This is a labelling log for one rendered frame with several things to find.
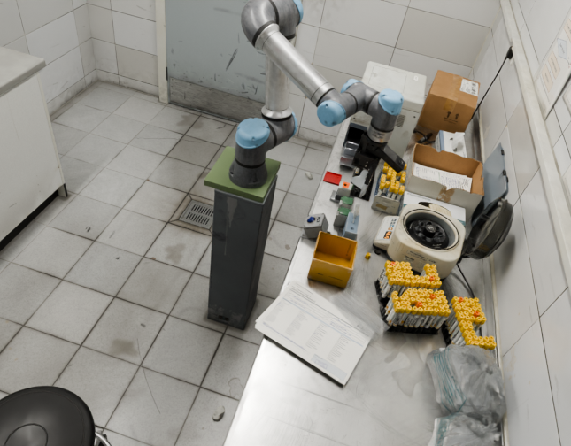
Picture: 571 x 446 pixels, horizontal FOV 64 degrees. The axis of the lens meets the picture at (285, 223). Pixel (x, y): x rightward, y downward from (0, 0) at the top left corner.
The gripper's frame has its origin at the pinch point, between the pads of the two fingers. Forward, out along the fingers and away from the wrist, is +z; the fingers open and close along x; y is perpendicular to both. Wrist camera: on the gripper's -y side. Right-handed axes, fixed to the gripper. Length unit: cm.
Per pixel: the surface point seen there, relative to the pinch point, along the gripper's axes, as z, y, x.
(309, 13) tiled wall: 19, 84, -172
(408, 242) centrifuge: 7.1, -19.8, 11.3
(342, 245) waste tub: 11.8, 0.1, 20.0
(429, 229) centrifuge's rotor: 6.6, -25.4, 2.0
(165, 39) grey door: 60, 184, -152
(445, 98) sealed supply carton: 4, -16, -89
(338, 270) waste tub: 9.8, -2.3, 32.5
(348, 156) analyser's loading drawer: 16.3, 13.9, -34.9
